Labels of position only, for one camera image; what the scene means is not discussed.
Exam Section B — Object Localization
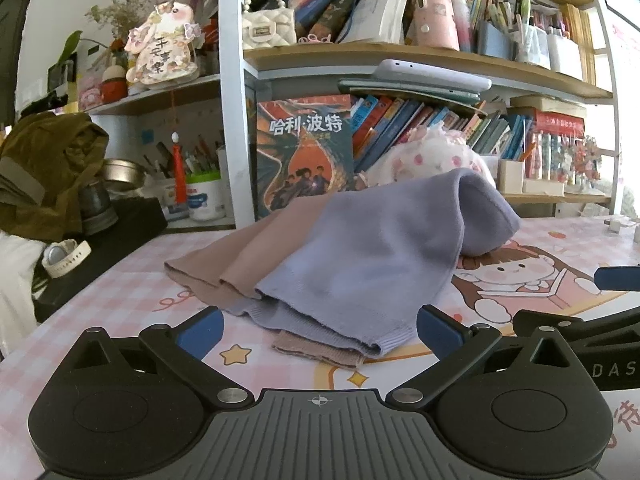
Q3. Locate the red tassel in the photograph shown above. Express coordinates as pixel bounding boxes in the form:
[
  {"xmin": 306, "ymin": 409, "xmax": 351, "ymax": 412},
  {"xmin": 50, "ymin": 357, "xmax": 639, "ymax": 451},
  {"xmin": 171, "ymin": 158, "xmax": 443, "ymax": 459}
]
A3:
[{"xmin": 170, "ymin": 132, "xmax": 188, "ymax": 206}]

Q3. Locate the dark metal cup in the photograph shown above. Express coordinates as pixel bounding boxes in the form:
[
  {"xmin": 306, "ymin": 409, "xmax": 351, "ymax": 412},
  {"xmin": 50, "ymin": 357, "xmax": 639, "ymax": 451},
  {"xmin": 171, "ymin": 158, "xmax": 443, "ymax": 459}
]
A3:
[{"xmin": 77, "ymin": 180, "xmax": 119, "ymax": 236}]

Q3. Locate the white wristwatch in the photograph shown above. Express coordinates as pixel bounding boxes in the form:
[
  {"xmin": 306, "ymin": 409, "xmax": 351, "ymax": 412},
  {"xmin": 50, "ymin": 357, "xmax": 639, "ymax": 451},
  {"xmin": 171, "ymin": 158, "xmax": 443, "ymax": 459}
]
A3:
[{"xmin": 41, "ymin": 240, "xmax": 92, "ymax": 279}]

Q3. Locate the white and wood bookshelf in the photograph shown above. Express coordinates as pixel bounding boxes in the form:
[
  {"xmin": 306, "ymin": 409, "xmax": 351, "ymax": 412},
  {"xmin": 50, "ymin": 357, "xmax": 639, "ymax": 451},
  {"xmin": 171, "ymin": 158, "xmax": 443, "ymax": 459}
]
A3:
[{"xmin": 218, "ymin": 0, "xmax": 623, "ymax": 231}]

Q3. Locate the metal bowl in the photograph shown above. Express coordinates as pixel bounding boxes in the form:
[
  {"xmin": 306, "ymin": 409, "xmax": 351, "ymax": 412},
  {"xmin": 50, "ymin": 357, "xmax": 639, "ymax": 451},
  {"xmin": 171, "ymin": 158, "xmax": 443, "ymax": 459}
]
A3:
[{"xmin": 100, "ymin": 159, "xmax": 146, "ymax": 193}]

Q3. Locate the bunch of pens in cup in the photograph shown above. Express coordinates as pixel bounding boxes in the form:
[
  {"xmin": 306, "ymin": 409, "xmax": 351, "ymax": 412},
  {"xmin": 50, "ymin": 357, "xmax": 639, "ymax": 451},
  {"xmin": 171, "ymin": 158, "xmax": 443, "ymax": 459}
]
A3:
[{"xmin": 142, "ymin": 135, "xmax": 223, "ymax": 176}]

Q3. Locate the olive green jacket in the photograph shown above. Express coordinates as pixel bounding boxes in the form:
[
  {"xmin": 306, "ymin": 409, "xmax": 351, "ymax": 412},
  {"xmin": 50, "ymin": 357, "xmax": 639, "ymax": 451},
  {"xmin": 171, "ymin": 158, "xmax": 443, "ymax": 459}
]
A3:
[{"xmin": 0, "ymin": 111, "xmax": 110, "ymax": 243}]

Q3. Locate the row of white pen holders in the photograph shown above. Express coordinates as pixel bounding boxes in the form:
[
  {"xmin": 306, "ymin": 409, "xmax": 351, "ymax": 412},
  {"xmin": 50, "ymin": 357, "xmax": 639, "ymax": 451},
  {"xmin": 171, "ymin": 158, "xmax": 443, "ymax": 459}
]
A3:
[{"xmin": 475, "ymin": 0, "xmax": 586, "ymax": 78}]

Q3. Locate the stack of leaning books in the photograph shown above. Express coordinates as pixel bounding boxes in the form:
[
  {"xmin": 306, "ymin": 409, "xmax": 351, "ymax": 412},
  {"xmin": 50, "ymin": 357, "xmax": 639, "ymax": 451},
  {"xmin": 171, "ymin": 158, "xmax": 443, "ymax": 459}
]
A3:
[{"xmin": 245, "ymin": 0, "xmax": 421, "ymax": 43}]

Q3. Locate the white jar with green lid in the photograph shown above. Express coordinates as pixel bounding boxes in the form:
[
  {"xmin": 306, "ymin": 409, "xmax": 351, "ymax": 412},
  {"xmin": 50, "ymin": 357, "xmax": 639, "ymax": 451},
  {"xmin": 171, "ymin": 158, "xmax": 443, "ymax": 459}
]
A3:
[{"xmin": 186, "ymin": 171, "xmax": 227, "ymax": 222}]

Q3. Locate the row of colourful books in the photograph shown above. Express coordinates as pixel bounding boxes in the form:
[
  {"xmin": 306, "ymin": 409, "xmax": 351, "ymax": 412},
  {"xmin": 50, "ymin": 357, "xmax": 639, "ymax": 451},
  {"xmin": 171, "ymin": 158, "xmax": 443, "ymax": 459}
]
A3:
[{"xmin": 350, "ymin": 94, "xmax": 533, "ymax": 173}]

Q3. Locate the purple and tan knit sweater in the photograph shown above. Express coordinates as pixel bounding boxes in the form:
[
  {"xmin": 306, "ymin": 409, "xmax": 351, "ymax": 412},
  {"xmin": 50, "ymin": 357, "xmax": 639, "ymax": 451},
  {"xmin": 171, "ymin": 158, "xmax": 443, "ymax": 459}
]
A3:
[{"xmin": 164, "ymin": 167, "xmax": 522, "ymax": 372}]

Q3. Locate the red boxed book set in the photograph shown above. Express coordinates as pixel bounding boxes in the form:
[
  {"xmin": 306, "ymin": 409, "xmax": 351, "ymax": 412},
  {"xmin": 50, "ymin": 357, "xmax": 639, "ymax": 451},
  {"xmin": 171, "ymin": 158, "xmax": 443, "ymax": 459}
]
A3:
[{"xmin": 530, "ymin": 110, "xmax": 586, "ymax": 183}]

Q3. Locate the white tablet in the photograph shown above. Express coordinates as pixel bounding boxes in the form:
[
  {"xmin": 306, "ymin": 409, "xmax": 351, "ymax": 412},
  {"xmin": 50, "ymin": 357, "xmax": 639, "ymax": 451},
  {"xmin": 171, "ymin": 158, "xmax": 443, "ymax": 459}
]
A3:
[{"xmin": 376, "ymin": 59, "xmax": 493, "ymax": 93}]

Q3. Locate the pink flower decoration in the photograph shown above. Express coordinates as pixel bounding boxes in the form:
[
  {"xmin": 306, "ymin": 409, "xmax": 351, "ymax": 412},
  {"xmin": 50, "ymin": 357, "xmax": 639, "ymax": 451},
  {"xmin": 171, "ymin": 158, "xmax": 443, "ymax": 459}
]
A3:
[{"xmin": 565, "ymin": 137, "xmax": 613, "ymax": 193}]

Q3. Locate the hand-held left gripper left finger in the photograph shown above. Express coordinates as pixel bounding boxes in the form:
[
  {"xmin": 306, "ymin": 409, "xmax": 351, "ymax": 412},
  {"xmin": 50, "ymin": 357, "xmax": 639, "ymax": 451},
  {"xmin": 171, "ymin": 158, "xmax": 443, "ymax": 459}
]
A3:
[{"xmin": 67, "ymin": 306, "xmax": 255, "ymax": 409}]

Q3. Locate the large illustrated book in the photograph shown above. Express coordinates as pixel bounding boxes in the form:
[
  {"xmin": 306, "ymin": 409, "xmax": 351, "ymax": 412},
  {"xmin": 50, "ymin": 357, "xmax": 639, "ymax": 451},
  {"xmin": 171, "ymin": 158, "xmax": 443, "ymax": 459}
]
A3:
[{"xmin": 256, "ymin": 94, "xmax": 357, "ymax": 220}]

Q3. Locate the white and pink plush bunny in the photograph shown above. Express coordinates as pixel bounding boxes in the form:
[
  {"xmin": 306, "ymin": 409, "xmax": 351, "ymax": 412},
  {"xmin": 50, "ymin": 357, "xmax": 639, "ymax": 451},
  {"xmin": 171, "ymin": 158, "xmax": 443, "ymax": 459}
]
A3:
[{"xmin": 357, "ymin": 127, "xmax": 498, "ymax": 191}]

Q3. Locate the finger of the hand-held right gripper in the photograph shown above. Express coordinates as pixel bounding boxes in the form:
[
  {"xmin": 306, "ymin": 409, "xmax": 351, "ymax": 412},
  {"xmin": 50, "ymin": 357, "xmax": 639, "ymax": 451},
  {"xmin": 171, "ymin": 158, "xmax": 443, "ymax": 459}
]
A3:
[
  {"xmin": 513, "ymin": 306, "xmax": 640, "ymax": 348},
  {"xmin": 595, "ymin": 265, "xmax": 640, "ymax": 291}
]

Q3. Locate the white quilted handbag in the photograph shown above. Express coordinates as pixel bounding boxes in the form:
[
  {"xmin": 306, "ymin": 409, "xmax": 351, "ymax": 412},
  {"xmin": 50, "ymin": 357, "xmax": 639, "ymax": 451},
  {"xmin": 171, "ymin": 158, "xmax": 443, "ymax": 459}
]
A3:
[{"xmin": 241, "ymin": 0, "xmax": 297, "ymax": 51}]

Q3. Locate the pink paper cat ornament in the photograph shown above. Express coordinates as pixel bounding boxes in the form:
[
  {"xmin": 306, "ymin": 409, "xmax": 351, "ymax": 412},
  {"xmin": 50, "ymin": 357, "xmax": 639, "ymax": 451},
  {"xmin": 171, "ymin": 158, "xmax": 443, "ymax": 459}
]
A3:
[{"xmin": 124, "ymin": 2, "xmax": 201, "ymax": 91}]

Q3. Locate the small white pen box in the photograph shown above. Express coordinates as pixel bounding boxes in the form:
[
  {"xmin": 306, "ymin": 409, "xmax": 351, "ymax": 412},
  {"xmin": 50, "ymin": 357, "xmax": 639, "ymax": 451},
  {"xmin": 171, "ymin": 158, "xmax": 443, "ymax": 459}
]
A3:
[{"xmin": 497, "ymin": 159, "xmax": 526, "ymax": 195}]

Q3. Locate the dried flower bunch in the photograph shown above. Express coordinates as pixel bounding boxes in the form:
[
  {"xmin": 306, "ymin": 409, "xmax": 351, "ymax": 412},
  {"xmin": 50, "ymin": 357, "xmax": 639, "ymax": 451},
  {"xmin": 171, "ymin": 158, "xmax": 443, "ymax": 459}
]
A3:
[{"xmin": 85, "ymin": 0, "xmax": 138, "ymax": 46}]

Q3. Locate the black case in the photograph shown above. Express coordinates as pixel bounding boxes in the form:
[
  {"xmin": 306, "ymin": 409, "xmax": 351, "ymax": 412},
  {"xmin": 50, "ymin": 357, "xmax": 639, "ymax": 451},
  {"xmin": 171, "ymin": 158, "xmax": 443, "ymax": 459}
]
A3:
[{"xmin": 32, "ymin": 197, "xmax": 168, "ymax": 323}]

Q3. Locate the pink dotted pencil case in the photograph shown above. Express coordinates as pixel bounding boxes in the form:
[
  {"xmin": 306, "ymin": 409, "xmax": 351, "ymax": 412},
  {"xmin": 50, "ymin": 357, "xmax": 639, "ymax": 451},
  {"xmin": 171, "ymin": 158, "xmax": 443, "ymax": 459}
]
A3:
[{"xmin": 406, "ymin": 0, "xmax": 460, "ymax": 52}]

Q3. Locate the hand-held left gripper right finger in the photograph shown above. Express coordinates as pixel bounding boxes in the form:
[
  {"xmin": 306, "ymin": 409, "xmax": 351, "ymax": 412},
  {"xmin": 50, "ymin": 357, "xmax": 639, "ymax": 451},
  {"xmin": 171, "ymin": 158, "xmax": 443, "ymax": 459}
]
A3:
[{"xmin": 387, "ymin": 305, "xmax": 576, "ymax": 409}]

